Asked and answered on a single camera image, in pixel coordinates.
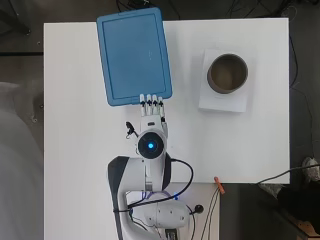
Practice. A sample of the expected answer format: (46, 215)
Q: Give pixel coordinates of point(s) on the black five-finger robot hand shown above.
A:
(151, 115)

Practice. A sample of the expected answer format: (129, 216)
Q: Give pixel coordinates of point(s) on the blue plastic lid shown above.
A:
(133, 56)

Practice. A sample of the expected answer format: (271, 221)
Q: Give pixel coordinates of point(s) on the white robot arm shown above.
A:
(133, 173)

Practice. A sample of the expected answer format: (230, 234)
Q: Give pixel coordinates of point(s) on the white flat stand box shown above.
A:
(220, 101)

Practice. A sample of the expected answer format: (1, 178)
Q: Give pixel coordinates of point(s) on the brown round tub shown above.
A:
(227, 87)

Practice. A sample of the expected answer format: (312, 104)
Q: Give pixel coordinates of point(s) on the orange clip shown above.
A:
(219, 185)

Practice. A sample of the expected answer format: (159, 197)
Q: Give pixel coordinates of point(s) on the black round plug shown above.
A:
(199, 209)

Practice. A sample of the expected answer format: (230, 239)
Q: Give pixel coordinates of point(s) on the person's foot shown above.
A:
(311, 168)

